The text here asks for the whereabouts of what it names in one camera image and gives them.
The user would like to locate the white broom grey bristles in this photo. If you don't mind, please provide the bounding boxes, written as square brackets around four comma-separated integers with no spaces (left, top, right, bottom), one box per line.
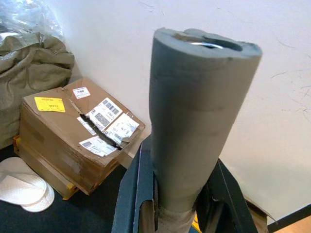
[149,28,263,233]

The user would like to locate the white disposable slipper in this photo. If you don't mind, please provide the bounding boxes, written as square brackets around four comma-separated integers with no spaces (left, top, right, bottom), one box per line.
[21,179,55,213]
[0,157,48,206]

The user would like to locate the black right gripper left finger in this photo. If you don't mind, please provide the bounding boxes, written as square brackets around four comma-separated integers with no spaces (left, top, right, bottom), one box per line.
[111,139,159,233]

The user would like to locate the flat cardboard box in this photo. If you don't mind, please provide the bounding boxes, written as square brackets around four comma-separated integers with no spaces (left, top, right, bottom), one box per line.
[13,134,79,201]

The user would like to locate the clear plastic bags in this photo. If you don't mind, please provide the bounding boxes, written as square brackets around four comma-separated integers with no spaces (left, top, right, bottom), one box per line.
[0,0,64,42]

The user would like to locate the yellow blue printed box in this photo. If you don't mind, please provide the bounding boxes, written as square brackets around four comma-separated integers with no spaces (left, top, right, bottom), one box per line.
[190,216,202,233]

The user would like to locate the sealed cardboard box with labels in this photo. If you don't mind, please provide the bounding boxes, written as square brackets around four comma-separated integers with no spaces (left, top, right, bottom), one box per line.
[19,77,146,195]

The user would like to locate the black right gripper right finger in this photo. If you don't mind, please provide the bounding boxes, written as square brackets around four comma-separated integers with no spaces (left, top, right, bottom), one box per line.
[194,157,259,233]

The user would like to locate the yellow sticky note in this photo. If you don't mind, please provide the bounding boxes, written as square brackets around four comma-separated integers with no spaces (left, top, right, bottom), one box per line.
[34,96,66,113]

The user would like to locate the olive woven sack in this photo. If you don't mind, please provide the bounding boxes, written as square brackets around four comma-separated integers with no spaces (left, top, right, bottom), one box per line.
[0,33,75,150]

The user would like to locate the large black carpet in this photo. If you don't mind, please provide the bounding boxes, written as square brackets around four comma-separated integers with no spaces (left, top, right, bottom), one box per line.
[0,143,137,233]

